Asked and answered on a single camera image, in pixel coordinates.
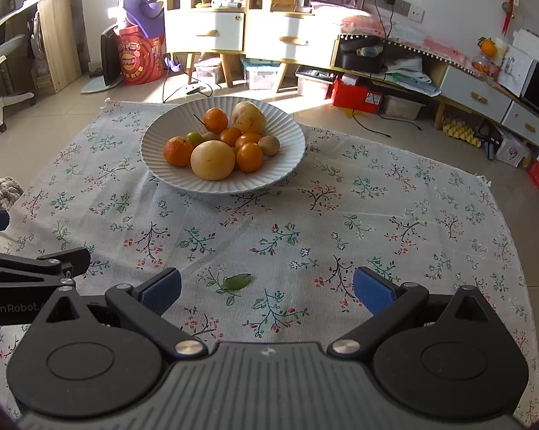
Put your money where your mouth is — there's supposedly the small orange tomato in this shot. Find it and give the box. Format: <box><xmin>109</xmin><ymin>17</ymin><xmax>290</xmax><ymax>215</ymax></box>
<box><xmin>219</xmin><ymin>127</ymin><xmax>243</xmax><ymax>148</ymax></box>

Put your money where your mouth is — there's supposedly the clear box with black contents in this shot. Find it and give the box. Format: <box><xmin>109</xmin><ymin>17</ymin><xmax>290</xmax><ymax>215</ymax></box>
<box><xmin>295</xmin><ymin>66</ymin><xmax>337</xmax><ymax>99</ymax></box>

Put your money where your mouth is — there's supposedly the grey wall socket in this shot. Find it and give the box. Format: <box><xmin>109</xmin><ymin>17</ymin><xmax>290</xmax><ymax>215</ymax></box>
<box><xmin>369</xmin><ymin>0</ymin><xmax>412</xmax><ymax>14</ymax></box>

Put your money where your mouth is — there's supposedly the yellow egg tray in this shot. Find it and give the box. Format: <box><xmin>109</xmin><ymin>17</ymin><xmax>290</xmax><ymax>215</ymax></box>
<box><xmin>443</xmin><ymin>116</ymin><xmax>482</xmax><ymax>148</ymax></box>

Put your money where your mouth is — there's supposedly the clear box with blue lid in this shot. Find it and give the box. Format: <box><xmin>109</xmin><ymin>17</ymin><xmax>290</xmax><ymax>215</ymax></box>
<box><xmin>241</xmin><ymin>57</ymin><xmax>281</xmax><ymax>90</ymax></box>

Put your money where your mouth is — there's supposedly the wooden shelf cabinet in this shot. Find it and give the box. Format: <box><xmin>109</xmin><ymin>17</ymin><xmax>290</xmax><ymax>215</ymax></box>
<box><xmin>164</xmin><ymin>0</ymin><xmax>252</xmax><ymax>88</ymax></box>

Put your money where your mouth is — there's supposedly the white ribbed plate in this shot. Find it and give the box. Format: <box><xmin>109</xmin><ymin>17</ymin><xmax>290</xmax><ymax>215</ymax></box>
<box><xmin>140</xmin><ymin>96</ymin><xmax>307</xmax><ymax>194</ymax></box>

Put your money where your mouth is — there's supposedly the wooden desk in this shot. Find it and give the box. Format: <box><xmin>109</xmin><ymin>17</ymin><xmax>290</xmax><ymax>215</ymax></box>
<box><xmin>10</xmin><ymin>0</ymin><xmax>84</xmax><ymax>97</ymax></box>

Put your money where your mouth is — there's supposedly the pile of loose papers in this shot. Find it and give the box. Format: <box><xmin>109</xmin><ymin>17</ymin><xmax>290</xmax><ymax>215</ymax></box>
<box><xmin>383</xmin><ymin>56</ymin><xmax>442</xmax><ymax>97</ymax></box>

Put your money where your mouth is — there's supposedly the small tan round fruit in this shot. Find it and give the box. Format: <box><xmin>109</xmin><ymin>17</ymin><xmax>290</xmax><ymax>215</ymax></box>
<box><xmin>257</xmin><ymin>134</ymin><xmax>281</xmax><ymax>157</ymax></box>

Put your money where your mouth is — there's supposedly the black case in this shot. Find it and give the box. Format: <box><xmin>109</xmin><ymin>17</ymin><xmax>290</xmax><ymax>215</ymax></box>
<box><xmin>336</xmin><ymin>36</ymin><xmax>384</xmax><ymax>75</ymax></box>

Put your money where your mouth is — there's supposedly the grey fuzzy blanket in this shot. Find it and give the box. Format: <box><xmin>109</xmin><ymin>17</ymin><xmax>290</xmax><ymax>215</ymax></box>
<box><xmin>0</xmin><ymin>178</ymin><xmax>26</xmax><ymax>216</ymax></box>

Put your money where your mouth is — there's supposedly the large yellow grapefruit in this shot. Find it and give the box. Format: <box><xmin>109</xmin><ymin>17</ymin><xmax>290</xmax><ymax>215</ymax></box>
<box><xmin>190</xmin><ymin>140</ymin><xmax>236</xmax><ymax>181</ymax></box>

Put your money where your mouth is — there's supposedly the small clear storage box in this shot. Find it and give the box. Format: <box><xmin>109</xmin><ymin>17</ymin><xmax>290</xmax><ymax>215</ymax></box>
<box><xmin>193</xmin><ymin>56</ymin><xmax>223</xmax><ymax>83</ymax></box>

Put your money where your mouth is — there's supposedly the white illustrated box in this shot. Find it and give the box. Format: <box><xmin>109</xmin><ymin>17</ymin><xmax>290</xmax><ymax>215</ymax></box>
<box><xmin>497</xmin><ymin>45</ymin><xmax>535</xmax><ymax>97</ymax></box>

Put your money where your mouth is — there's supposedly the red round tin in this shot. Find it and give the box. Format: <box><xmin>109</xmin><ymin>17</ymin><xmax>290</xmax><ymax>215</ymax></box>
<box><xmin>118</xmin><ymin>27</ymin><xmax>166</xmax><ymax>87</ymax></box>

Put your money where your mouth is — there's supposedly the floral cloth mat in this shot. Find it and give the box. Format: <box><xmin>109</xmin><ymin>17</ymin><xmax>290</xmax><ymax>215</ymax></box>
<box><xmin>0</xmin><ymin>99</ymin><xmax>532</xmax><ymax>430</ymax></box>

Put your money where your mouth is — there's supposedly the glass jar of oranges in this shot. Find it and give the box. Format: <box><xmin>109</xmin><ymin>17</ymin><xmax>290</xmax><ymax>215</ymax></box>
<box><xmin>472</xmin><ymin>54</ymin><xmax>498</xmax><ymax>76</ymax></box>

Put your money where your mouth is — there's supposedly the low wooden stand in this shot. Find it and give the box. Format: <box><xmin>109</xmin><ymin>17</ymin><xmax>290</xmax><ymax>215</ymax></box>
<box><xmin>332</xmin><ymin>33</ymin><xmax>539</xmax><ymax>148</ymax></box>

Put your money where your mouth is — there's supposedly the white flat box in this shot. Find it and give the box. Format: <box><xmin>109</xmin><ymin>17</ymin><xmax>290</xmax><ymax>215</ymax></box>
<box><xmin>511</xmin><ymin>29</ymin><xmax>539</xmax><ymax>68</ymax></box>

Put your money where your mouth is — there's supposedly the bumpy orange tangerine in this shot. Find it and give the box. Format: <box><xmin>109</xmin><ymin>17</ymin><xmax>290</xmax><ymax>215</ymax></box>
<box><xmin>203</xmin><ymin>107</ymin><xmax>229</xmax><ymax>134</ymax></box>
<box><xmin>163</xmin><ymin>136</ymin><xmax>195</xmax><ymax>167</ymax></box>

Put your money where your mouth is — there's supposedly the purple foam roll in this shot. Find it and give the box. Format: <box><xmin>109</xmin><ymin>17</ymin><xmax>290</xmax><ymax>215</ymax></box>
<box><xmin>122</xmin><ymin>0</ymin><xmax>165</xmax><ymax>39</ymax></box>

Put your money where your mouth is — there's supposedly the pink quilt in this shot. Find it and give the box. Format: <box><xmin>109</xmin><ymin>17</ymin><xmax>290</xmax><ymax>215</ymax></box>
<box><xmin>341</xmin><ymin>13</ymin><xmax>471</xmax><ymax>72</ymax></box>

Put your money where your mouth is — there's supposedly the black panel on round base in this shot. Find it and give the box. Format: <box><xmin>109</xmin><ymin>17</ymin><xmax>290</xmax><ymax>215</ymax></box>
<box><xmin>80</xmin><ymin>24</ymin><xmax>123</xmax><ymax>95</ymax></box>

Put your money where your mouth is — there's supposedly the green leaf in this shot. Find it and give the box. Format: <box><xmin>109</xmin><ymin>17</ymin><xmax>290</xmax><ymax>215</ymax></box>
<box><xmin>221</xmin><ymin>273</ymin><xmax>253</xmax><ymax>292</ymax></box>

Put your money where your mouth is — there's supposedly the small orange citrus fruit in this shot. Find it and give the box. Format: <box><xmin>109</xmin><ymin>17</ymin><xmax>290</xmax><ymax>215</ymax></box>
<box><xmin>236</xmin><ymin>142</ymin><xmax>265</xmax><ymax>173</ymax></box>

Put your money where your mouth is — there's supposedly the wooden cabinet with white drawer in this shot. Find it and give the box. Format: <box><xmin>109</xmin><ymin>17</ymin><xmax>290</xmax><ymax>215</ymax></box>
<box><xmin>245</xmin><ymin>9</ymin><xmax>339</xmax><ymax>92</ymax></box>

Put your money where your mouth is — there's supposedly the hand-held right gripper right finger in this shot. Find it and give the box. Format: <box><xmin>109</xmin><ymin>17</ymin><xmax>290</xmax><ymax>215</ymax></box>
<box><xmin>327</xmin><ymin>266</ymin><xmax>505</xmax><ymax>361</ymax></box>

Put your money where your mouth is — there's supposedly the yellow pear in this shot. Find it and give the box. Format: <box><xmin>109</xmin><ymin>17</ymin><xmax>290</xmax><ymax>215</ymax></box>
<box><xmin>231</xmin><ymin>101</ymin><xmax>267</xmax><ymax>134</ymax></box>

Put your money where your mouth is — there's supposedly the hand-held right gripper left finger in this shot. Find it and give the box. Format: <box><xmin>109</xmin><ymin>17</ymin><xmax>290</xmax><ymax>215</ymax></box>
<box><xmin>30</xmin><ymin>268</ymin><xmax>210</xmax><ymax>361</ymax></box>

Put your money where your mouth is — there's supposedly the small white drawer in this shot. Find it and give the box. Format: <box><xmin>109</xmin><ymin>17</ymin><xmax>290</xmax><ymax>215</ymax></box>
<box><xmin>502</xmin><ymin>101</ymin><xmax>539</xmax><ymax>148</ymax></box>

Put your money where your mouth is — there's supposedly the white office chair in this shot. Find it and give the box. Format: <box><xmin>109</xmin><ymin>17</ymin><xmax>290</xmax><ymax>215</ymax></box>
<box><xmin>0</xmin><ymin>24</ymin><xmax>36</xmax><ymax>133</ymax></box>

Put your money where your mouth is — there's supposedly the red cardboard box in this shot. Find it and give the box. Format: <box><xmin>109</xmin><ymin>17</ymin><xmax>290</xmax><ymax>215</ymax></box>
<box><xmin>331</xmin><ymin>76</ymin><xmax>384</xmax><ymax>114</ymax></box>

